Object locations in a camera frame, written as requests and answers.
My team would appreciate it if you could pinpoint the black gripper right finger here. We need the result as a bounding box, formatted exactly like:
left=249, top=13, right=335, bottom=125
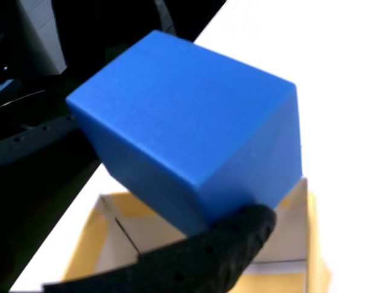
left=42, top=203, right=277, bottom=293

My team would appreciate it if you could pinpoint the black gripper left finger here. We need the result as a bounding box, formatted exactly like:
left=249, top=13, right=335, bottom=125
left=0, top=115, right=80, bottom=167

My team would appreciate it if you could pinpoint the blue cube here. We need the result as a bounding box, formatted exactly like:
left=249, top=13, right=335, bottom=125
left=65, top=29, right=303, bottom=237

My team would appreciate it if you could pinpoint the yellow open box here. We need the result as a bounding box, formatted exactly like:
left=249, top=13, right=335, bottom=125
left=60, top=178, right=333, bottom=293

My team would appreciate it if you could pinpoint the grey background panel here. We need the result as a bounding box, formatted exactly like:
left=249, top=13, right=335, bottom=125
left=16, top=0, right=68, bottom=74

